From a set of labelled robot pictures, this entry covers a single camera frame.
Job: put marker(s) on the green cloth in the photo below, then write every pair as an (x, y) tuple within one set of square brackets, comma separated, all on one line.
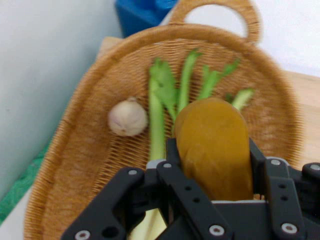
[(20, 185)]

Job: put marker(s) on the blue plastic box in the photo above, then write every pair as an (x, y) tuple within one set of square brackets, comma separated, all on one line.
[(137, 15)]

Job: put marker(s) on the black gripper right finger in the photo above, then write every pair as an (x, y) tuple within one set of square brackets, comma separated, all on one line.
[(285, 200)]

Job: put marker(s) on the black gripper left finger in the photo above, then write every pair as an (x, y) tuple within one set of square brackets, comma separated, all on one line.
[(175, 200)]

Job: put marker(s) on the light wooden cutting board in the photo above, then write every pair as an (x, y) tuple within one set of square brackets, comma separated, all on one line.
[(310, 112)]

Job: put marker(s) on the green white celery stalk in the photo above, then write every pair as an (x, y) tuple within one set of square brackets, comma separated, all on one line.
[(156, 125)]

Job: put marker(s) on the white garlic bulb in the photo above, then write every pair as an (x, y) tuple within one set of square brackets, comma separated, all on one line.
[(127, 117)]

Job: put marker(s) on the woven wicker basket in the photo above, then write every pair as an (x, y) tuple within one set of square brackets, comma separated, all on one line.
[(87, 150)]

